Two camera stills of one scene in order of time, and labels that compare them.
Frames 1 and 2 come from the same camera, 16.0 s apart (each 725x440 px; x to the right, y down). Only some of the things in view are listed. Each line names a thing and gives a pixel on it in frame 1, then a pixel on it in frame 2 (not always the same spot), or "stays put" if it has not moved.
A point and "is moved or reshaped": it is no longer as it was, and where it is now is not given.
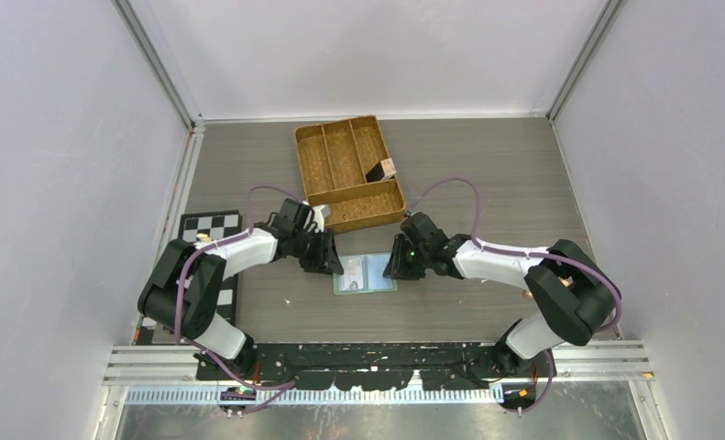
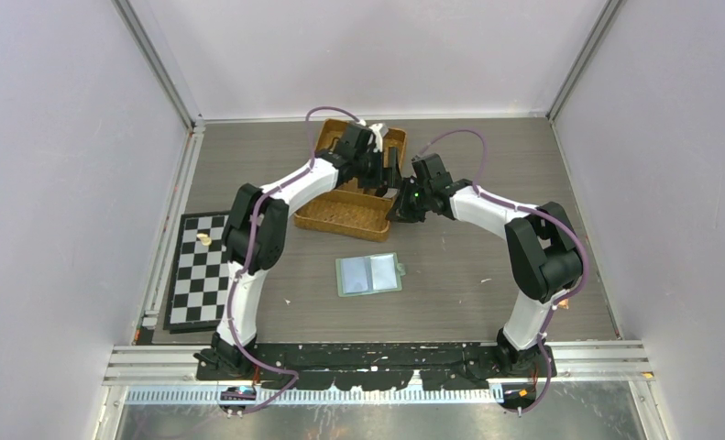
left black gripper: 325,261 → 380,181
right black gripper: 397,269 → 400,211
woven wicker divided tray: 335,159 is moved or reshaped
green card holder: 363,273 stays put
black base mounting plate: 377,367 stays put
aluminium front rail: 172,364 stays put
